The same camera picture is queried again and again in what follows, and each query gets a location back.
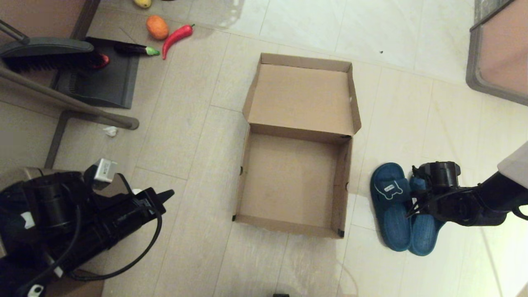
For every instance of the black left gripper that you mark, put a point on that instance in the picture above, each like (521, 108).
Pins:
(119, 214)

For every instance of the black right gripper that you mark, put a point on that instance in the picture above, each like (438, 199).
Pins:
(441, 175)

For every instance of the dark blue rubber slipper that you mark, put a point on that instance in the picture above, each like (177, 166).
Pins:
(394, 231)
(425, 239)

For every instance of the brown cardboard shoe box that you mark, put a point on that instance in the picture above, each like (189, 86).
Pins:
(301, 99)

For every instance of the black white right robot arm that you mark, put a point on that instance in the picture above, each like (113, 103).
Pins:
(486, 194)

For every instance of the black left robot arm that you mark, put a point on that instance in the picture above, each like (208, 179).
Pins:
(53, 206)

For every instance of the white crumpled paper ball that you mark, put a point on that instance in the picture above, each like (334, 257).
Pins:
(110, 131)

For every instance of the brown cardboard carton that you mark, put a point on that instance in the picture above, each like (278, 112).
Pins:
(82, 288)

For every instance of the dark grey dustpan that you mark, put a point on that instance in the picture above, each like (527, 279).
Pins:
(109, 84)

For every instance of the brown plastic trash bin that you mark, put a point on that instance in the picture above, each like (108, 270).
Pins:
(16, 175)

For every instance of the small red round toy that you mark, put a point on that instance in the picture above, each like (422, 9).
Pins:
(102, 61)

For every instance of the purple toy eggplant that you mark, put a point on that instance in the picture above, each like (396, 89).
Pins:
(131, 49)

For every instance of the red toy chili pepper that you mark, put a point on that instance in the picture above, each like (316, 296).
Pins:
(174, 38)

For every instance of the orange toy fruit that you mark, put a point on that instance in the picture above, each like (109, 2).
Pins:
(157, 27)

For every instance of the grey broom with black bristles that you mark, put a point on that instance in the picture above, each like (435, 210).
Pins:
(45, 47)

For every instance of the yellow toy mango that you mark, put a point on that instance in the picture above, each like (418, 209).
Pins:
(142, 3)

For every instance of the brown wooden furniture panel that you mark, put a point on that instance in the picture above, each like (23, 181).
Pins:
(41, 16)

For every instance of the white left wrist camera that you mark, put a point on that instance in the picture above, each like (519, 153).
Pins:
(106, 170)

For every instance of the brown board with grey frame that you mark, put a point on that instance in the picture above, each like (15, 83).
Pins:
(503, 49)

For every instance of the grey-brown metal furniture frame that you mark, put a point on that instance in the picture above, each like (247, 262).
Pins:
(62, 100)

